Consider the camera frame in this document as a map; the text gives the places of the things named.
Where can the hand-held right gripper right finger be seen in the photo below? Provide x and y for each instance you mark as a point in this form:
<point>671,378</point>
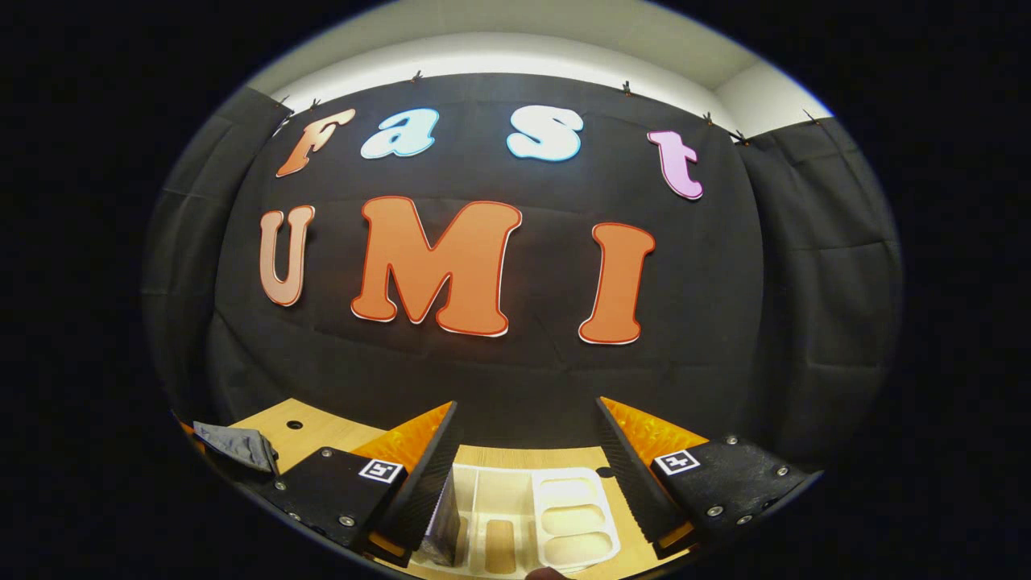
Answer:
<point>632,483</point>

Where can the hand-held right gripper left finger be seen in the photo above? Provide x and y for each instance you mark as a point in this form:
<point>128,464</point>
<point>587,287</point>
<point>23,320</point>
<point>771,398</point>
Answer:
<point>427,483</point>

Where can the purple cover book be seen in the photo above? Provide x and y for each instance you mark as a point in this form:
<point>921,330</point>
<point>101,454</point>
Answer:
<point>447,524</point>

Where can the white bookshelf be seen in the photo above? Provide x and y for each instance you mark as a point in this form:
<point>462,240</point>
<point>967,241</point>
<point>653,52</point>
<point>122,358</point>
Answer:
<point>503,495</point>

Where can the grey schoolbag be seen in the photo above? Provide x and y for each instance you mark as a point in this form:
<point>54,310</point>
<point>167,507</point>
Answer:
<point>233,447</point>

